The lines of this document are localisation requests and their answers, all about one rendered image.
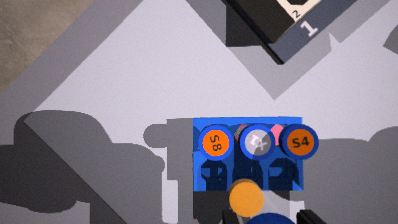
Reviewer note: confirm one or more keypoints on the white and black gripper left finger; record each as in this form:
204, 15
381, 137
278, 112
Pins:
229, 217

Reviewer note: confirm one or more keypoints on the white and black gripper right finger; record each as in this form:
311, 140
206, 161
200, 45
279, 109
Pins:
308, 217

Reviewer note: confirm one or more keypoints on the blue tube cap with grey x1 dot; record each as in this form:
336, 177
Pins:
256, 141

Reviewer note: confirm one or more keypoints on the blue tube rack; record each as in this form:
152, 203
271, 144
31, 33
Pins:
269, 173

